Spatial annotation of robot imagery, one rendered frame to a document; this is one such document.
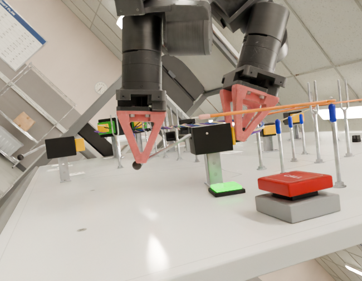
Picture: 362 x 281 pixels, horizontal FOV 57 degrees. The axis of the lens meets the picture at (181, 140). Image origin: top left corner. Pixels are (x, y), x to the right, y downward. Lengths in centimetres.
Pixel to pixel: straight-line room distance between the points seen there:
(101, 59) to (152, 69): 775
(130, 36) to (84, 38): 780
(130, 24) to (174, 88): 115
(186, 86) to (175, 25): 119
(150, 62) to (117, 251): 27
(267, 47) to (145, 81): 18
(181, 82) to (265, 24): 114
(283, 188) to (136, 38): 28
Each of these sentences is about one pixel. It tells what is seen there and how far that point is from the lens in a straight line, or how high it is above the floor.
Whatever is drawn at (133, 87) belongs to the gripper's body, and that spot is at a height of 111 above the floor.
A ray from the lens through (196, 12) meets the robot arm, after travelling 46.
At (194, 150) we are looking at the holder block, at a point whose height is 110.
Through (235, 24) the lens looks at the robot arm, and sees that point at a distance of 56.
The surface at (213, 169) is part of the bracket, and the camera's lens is 50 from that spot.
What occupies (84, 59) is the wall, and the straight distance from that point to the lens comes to 816.
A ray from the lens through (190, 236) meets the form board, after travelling 30.
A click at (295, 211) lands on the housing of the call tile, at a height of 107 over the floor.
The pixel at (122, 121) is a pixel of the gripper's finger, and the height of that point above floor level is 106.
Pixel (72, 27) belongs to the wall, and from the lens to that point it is 832.
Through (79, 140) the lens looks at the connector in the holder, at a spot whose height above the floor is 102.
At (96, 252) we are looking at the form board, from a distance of 30.
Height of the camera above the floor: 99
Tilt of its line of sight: 13 degrees up
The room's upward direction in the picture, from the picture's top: 41 degrees clockwise
